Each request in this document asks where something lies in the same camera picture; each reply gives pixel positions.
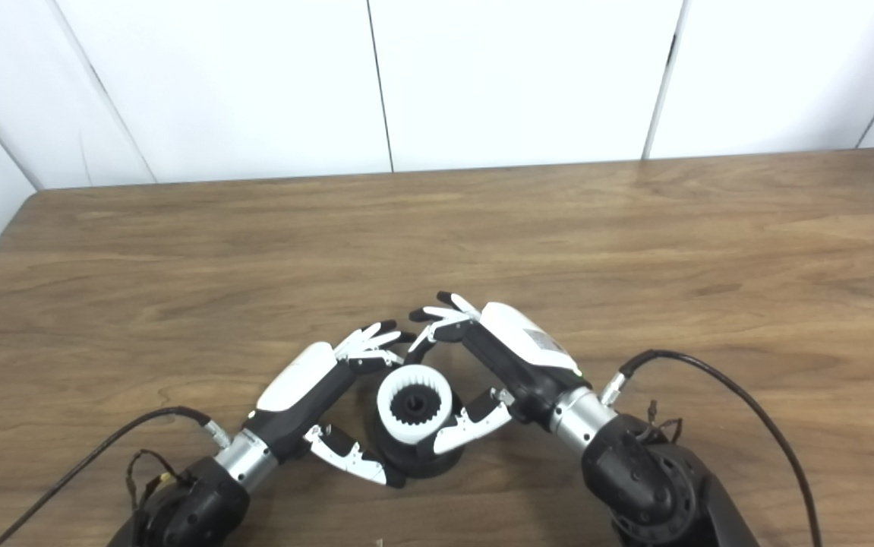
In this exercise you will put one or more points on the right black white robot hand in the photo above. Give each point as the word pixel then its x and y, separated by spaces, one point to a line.
pixel 528 357

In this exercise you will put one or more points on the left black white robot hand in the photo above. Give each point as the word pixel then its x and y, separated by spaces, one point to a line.
pixel 300 387

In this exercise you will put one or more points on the round black part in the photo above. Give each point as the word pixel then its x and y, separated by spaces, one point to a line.
pixel 414 462

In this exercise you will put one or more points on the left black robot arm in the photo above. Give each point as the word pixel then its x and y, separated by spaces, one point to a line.
pixel 194 509

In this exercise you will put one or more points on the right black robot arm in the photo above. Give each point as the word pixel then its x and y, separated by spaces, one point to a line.
pixel 649 479

